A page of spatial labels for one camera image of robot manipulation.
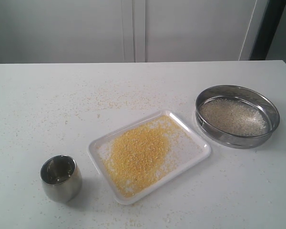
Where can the round stainless steel sieve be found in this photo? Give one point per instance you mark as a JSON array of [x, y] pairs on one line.
[[247, 96]]

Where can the stainless steel cup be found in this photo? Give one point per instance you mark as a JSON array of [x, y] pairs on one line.
[[61, 178]]

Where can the yellow and white grain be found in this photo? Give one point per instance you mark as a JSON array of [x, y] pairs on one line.
[[234, 117]]

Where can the yellow millet grains pile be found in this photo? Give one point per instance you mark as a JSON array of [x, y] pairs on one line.
[[138, 150]]

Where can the white plastic tray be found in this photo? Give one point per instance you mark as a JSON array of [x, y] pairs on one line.
[[195, 152]]

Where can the white cabinet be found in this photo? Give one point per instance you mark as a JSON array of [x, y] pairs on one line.
[[64, 31]]

